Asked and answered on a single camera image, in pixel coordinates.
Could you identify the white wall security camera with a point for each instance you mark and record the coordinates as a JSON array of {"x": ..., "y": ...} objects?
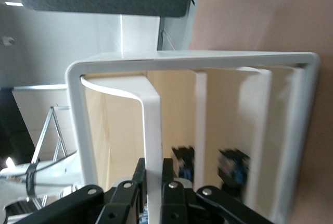
[{"x": 7, "y": 41}]

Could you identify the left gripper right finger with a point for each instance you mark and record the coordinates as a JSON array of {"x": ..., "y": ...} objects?
[{"x": 174, "y": 203}]

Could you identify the silver metal frame stand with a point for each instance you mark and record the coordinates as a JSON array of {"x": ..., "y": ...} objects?
[{"x": 44, "y": 130}]

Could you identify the white drawer cabinet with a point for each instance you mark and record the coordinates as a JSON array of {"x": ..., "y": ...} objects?
[{"x": 182, "y": 61}]

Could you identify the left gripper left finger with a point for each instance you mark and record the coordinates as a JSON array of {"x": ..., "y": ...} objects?
[{"x": 125, "y": 200}]

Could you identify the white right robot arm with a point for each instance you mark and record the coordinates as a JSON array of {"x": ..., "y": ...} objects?
[{"x": 52, "y": 174}]

